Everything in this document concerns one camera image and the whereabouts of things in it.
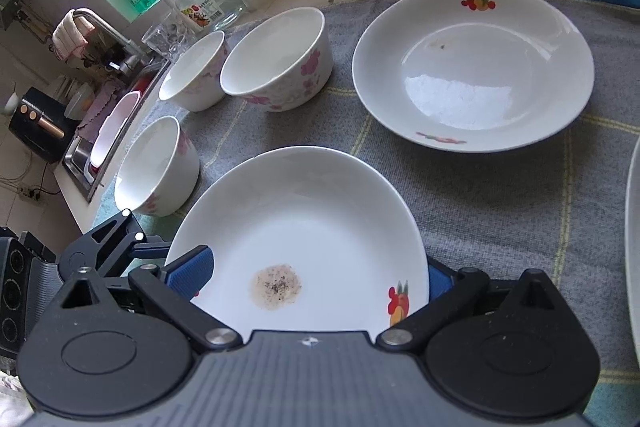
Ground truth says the small white pink-flower bowl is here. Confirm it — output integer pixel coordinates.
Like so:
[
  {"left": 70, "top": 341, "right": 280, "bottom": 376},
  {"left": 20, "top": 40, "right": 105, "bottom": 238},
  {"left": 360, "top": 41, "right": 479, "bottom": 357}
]
[{"left": 159, "top": 29, "right": 230, "bottom": 112}]

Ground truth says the white plate with brown stain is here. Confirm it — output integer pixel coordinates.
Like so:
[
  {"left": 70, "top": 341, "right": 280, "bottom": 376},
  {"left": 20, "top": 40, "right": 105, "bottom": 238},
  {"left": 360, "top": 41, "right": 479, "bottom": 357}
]
[{"left": 164, "top": 146, "right": 431, "bottom": 333}]

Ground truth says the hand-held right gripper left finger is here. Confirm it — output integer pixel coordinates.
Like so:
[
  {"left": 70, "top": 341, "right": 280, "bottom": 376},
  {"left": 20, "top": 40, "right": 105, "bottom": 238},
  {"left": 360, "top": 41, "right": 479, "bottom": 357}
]
[{"left": 60, "top": 244, "right": 242, "bottom": 352}]

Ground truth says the clear drinking glass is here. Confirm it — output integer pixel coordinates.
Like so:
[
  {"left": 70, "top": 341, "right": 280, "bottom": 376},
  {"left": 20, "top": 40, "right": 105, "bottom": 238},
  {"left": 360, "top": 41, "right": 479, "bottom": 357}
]
[{"left": 141, "top": 21, "right": 193, "bottom": 62}]

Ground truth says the white power strip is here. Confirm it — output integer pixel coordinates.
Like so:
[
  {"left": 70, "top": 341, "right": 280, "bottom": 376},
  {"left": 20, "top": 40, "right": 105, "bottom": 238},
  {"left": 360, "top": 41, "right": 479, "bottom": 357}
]
[{"left": 17, "top": 184, "right": 48, "bottom": 208}]

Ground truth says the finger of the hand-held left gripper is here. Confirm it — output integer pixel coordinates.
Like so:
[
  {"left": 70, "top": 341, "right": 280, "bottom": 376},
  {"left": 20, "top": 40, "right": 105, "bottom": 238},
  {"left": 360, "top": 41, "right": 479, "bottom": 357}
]
[{"left": 59, "top": 208, "right": 168, "bottom": 279}]

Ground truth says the white pink rag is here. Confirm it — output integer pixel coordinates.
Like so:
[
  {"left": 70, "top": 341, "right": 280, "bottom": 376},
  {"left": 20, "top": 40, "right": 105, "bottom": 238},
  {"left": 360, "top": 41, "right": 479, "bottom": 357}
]
[{"left": 52, "top": 9, "right": 96, "bottom": 60}]

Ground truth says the black appliance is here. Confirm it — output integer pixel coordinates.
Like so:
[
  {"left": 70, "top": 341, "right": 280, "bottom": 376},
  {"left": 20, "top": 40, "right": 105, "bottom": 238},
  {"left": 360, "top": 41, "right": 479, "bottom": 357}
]
[{"left": 7, "top": 87, "right": 76, "bottom": 165}]

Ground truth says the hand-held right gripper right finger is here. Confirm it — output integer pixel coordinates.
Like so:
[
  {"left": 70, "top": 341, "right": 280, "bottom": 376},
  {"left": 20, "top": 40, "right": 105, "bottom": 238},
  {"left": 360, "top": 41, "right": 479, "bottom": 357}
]
[{"left": 375, "top": 257, "right": 568, "bottom": 350}]

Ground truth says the metal faucet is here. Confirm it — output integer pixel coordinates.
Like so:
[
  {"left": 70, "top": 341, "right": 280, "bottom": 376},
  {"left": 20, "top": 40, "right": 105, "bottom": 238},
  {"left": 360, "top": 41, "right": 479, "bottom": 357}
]
[{"left": 70, "top": 8, "right": 151, "bottom": 72}]

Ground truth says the pink basin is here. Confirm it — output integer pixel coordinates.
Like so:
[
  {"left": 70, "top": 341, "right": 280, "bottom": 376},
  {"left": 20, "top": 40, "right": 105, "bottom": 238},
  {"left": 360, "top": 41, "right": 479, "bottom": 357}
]
[{"left": 90, "top": 91, "right": 143, "bottom": 172}]

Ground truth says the steel sink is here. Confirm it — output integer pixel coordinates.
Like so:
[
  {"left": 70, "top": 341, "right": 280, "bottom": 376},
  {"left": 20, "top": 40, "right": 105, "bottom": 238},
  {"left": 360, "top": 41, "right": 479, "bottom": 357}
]
[{"left": 62, "top": 57, "right": 171, "bottom": 205}]

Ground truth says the large white fruit-print plate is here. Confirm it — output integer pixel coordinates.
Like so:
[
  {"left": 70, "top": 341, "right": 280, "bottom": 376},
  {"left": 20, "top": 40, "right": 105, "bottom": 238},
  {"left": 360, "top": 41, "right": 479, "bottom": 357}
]
[{"left": 352, "top": 0, "right": 596, "bottom": 152}]

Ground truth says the purple rag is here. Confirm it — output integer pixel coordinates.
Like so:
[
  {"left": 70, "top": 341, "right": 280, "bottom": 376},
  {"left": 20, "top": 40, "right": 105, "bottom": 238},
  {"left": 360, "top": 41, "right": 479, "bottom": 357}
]
[{"left": 80, "top": 79, "right": 122, "bottom": 138}]

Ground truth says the grey checked cloth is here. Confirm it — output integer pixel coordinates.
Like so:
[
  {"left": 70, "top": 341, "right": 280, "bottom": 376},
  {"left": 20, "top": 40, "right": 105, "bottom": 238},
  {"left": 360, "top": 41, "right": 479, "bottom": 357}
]
[{"left": 92, "top": 0, "right": 640, "bottom": 427}]

